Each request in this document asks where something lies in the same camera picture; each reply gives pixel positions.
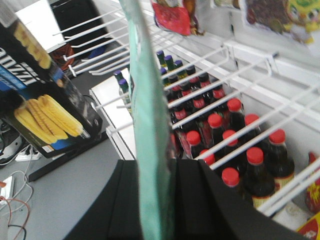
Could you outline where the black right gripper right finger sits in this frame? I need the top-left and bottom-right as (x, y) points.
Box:
(175, 159), (304, 240)

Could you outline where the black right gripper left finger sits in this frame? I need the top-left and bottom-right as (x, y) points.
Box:
(64, 159), (143, 240)

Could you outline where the teal goji berry pouch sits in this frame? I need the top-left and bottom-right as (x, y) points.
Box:
(120, 0), (175, 240)

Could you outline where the black Franzzi cookie box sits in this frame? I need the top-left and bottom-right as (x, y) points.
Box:
(0, 1), (102, 158)

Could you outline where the red-capped soy sauce bottle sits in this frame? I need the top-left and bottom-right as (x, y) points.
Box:
(243, 146), (275, 209)

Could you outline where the red spouted sauce pouch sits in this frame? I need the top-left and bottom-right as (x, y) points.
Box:
(304, 151), (320, 215)

